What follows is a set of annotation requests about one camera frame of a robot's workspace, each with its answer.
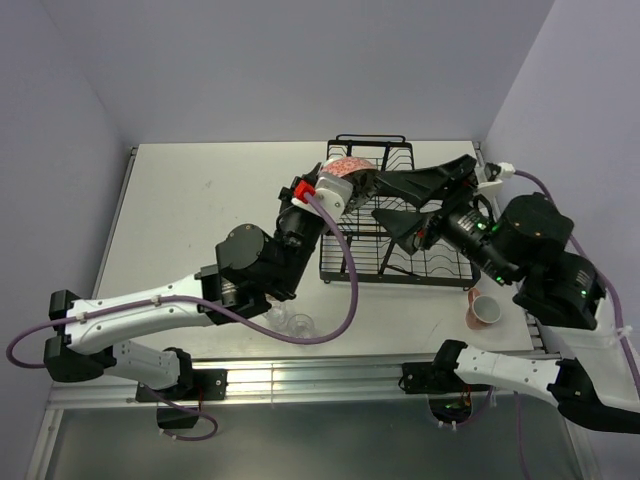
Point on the clear glass cup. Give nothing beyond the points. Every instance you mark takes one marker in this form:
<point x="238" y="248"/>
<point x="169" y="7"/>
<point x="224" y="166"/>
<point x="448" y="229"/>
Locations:
<point x="277" y="316"/>
<point x="301" y="327"/>

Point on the black wire dish rack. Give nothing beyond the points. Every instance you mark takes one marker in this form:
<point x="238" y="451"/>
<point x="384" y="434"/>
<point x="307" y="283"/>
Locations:
<point x="377" y="252"/>

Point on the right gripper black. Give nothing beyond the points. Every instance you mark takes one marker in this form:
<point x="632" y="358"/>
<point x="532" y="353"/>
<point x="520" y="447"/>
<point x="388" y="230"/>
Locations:
<point x="415" y="183"/>

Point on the clear glass cup right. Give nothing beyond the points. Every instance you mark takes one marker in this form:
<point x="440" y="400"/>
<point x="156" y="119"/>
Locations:
<point x="301" y="327"/>

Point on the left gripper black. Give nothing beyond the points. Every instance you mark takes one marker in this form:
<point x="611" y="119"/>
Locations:
<point x="284" y="196"/>

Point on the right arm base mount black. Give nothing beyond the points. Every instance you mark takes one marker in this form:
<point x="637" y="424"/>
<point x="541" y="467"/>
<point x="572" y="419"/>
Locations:
<point x="424" y="378"/>

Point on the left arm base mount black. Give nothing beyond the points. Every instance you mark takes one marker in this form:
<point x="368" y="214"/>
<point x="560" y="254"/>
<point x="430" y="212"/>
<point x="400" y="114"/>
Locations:
<point x="180" y="414"/>

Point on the clear glass cup left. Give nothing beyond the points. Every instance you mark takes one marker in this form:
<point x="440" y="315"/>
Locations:
<point x="277" y="316"/>

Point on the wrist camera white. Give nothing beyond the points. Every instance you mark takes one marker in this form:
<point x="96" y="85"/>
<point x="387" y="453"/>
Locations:
<point x="331" y="192"/>
<point x="491" y="177"/>

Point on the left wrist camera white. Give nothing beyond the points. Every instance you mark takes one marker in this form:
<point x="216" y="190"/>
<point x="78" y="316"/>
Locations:
<point x="331" y="192"/>

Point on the pink white mug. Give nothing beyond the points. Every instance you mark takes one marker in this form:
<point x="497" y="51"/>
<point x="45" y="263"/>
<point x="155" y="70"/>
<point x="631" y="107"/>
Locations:
<point x="483" y="311"/>

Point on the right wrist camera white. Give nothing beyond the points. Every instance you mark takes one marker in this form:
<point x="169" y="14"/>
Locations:
<point x="491" y="177"/>

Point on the floral patterned bowl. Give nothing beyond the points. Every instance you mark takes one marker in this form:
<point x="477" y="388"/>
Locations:
<point x="360" y="173"/>

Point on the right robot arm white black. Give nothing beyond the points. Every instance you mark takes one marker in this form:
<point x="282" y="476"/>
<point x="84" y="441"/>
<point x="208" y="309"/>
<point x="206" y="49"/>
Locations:
<point x="598" y="386"/>

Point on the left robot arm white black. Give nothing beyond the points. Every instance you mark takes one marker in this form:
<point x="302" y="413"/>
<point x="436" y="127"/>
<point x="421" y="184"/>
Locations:
<point x="253" y="270"/>

